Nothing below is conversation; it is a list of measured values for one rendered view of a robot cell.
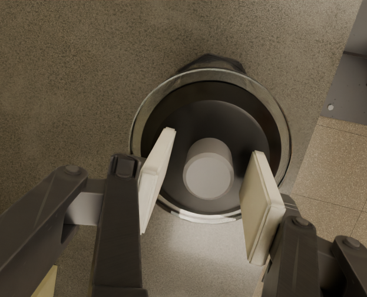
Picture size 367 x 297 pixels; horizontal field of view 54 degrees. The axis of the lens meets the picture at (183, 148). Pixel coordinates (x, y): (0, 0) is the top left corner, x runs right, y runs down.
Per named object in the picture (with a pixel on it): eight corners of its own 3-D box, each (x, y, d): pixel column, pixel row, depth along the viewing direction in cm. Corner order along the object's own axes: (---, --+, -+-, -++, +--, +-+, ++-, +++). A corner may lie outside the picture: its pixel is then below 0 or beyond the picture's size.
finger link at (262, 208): (269, 203, 14) (287, 208, 14) (253, 148, 21) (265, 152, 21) (247, 264, 15) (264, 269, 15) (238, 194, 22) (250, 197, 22)
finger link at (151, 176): (142, 237, 15) (126, 232, 15) (165, 174, 22) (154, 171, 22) (158, 174, 14) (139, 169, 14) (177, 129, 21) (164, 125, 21)
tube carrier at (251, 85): (160, 126, 46) (115, 203, 25) (179, 40, 42) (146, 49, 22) (242, 147, 45) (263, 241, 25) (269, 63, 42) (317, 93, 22)
